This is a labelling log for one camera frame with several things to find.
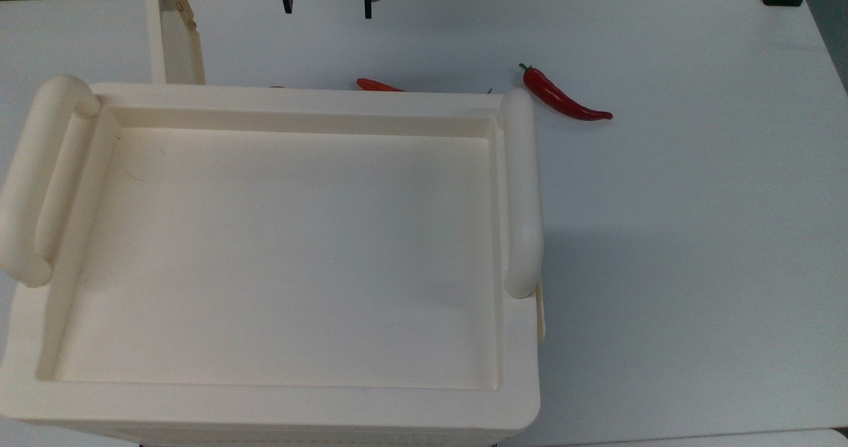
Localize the large red chili pepper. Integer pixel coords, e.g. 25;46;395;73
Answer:
518;63;614;123

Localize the cream plastic cart top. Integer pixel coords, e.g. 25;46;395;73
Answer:
0;75;547;447

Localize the orange-red chili pepper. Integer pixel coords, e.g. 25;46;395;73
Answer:
356;77;405;93

